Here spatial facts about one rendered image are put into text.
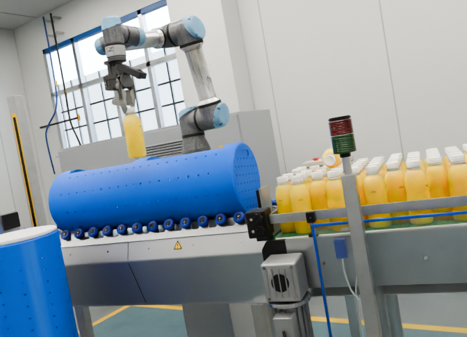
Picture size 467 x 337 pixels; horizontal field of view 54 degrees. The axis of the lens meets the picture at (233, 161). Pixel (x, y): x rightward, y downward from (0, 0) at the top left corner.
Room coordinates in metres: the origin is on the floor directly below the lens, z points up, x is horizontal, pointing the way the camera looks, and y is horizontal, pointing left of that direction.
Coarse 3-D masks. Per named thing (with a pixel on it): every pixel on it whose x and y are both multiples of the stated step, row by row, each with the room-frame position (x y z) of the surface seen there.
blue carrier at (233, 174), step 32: (160, 160) 1.82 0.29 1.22; (192, 160) 1.73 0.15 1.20; (224, 160) 1.66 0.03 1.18; (64, 192) 1.93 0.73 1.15; (96, 192) 1.86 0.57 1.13; (128, 192) 1.80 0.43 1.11; (160, 192) 1.74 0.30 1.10; (192, 192) 1.69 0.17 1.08; (224, 192) 1.64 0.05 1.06; (64, 224) 1.97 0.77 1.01; (96, 224) 1.92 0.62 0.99; (128, 224) 1.88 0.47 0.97
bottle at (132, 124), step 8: (128, 120) 1.72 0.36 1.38; (136, 120) 1.73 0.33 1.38; (128, 128) 1.72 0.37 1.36; (136, 128) 1.73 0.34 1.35; (128, 136) 1.72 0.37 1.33; (136, 136) 1.72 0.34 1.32; (128, 144) 1.73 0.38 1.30; (136, 144) 1.72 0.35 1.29; (144, 144) 1.75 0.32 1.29; (128, 152) 1.74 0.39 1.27; (136, 152) 1.72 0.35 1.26; (144, 152) 1.74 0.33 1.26
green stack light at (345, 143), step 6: (336, 138) 1.23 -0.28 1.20; (342, 138) 1.22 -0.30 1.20; (348, 138) 1.22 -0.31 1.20; (354, 138) 1.24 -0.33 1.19; (336, 144) 1.23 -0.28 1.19; (342, 144) 1.22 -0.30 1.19; (348, 144) 1.22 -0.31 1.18; (354, 144) 1.24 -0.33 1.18; (336, 150) 1.24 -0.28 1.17; (342, 150) 1.23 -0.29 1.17; (348, 150) 1.22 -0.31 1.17; (354, 150) 1.23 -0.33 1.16
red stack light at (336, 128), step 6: (342, 120) 1.22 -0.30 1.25; (348, 120) 1.23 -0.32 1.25; (330, 126) 1.24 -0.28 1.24; (336, 126) 1.23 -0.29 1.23; (342, 126) 1.22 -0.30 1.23; (348, 126) 1.23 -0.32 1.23; (330, 132) 1.25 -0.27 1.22; (336, 132) 1.23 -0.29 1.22; (342, 132) 1.22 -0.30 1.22; (348, 132) 1.22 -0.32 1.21
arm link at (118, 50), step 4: (116, 44) 1.73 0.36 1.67; (120, 44) 1.74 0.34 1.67; (108, 48) 1.73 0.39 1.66; (112, 48) 1.73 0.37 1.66; (116, 48) 1.73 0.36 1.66; (120, 48) 1.73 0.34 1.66; (124, 48) 1.76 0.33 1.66; (108, 52) 1.73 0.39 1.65; (112, 52) 1.72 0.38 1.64; (116, 52) 1.73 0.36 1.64; (120, 52) 1.73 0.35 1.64; (124, 52) 1.75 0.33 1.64; (108, 56) 1.73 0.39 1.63; (112, 56) 1.73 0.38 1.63; (116, 56) 1.73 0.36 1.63; (124, 56) 1.76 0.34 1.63
